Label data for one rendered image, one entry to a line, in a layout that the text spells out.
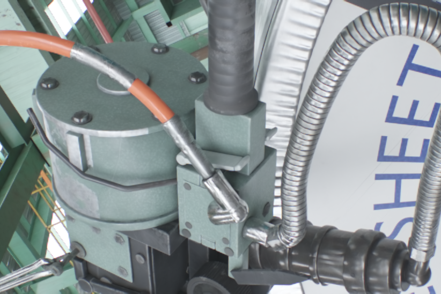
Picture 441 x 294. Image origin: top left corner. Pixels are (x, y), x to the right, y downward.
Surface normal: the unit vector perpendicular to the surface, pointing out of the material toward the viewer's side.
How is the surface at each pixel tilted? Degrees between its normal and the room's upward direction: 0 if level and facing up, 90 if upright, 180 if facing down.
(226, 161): 106
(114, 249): 58
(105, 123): 115
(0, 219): 180
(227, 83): 78
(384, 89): 90
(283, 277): 47
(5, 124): 90
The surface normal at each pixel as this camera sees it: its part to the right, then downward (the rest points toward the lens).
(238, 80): 0.31, 0.56
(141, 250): -0.52, 0.51
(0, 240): 0.90, -0.38
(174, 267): 0.85, 0.31
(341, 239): -0.32, -0.74
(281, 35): -0.02, 0.46
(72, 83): 0.00, -0.81
